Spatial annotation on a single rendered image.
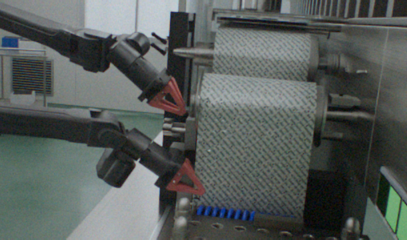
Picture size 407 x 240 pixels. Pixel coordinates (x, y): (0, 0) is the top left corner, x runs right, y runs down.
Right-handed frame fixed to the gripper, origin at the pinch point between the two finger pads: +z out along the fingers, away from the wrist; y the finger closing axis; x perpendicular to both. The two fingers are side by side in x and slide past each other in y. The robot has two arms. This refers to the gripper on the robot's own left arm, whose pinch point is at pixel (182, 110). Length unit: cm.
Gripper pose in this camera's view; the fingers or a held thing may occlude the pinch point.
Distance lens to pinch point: 107.4
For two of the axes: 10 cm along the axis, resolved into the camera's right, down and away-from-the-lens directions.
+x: 6.8, -6.7, -3.1
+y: -1.1, 3.2, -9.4
